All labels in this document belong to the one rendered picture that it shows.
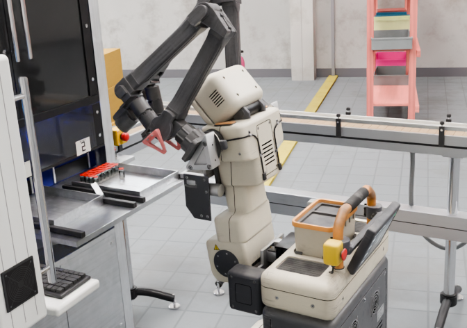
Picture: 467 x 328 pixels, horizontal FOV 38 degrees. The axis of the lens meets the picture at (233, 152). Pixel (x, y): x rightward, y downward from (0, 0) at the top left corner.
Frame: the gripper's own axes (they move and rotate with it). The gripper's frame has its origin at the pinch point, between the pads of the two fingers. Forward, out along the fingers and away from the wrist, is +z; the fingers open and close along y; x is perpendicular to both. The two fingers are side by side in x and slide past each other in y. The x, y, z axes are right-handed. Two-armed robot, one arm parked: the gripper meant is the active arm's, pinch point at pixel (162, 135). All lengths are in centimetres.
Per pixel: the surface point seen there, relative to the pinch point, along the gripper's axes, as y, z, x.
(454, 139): -91, 31, -82
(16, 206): -21, -5, 94
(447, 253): -81, 86, -86
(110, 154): 37.2, 8.6, -8.8
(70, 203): 24.2, 16.0, 32.9
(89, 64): 31.2, -31.7, -3.2
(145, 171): 17.2, 16.3, -5.4
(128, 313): 50, 86, -9
